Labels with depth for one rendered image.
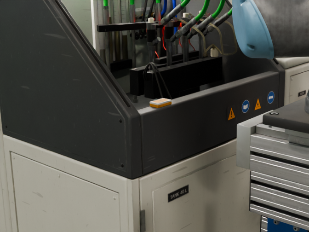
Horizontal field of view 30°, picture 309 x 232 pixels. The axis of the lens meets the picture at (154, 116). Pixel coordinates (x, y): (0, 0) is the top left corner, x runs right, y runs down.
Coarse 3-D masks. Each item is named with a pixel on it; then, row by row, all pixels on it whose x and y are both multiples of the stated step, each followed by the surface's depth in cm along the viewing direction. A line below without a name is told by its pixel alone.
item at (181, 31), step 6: (132, 0) 187; (132, 6) 187; (204, 6) 167; (132, 12) 188; (204, 12) 168; (132, 18) 188; (192, 18) 171; (198, 18) 170; (186, 24) 173; (192, 24) 172; (180, 30) 175; (186, 30) 174; (180, 36) 177
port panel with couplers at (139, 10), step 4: (128, 0) 203; (136, 0) 205; (140, 0) 207; (144, 0) 208; (148, 0) 209; (128, 4) 203; (136, 4) 205; (140, 4) 207; (148, 4) 210; (128, 8) 203; (136, 8) 206; (140, 8) 207; (148, 8) 210; (128, 12) 204; (136, 12) 206; (140, 12) 208; (148, 12) 211; (152, 12) 211; (136, 16) 204; (152, 16) 211; (136, 20) 207; (140, 20) 208
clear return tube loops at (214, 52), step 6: (216, 18) 189; (210, 24) 183; (198, 30) 176; (234, 30) 185; (234, 36) 186; (204, 42) 176; (204, 48) 176; (216, 48) 190; (222, 48) 182; (204, 54) 181; (216, 54) 193; (222, 54) 183; (228, 54) 188
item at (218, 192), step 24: (168, 168) 150; (192, 168) 157; (216, 168) 166; (240, 168) 175; (144, 192) 145; (168, 192) 152; (192, 192) 159; (216, 192) 168; (240, 192) 177; (144, 216) 146; (168, 216) 154; (192, 216) 161; (216, 216) 170; (240, 216) 180
